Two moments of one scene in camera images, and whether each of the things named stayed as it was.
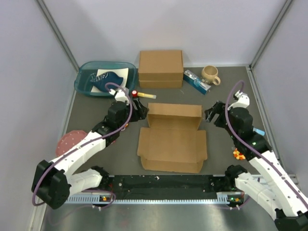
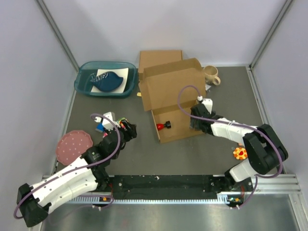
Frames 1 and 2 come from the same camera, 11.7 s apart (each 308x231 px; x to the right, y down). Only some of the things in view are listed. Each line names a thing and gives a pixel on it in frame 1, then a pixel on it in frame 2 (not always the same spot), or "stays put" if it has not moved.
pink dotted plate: [68, 140] stays put
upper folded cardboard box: [160, 65] stays put
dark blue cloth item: [99, 81] stays put
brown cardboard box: [172, 142] -> [159, 86]
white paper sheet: [122, 72] stays put
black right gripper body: [221, 121] -> [195, 123]
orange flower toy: [238, 156] stays put
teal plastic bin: [82, 83] stays put
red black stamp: [134, 94] -> [161, 126]
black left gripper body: [135, 115] -> [129, 134]
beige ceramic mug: [209, 73] stays put
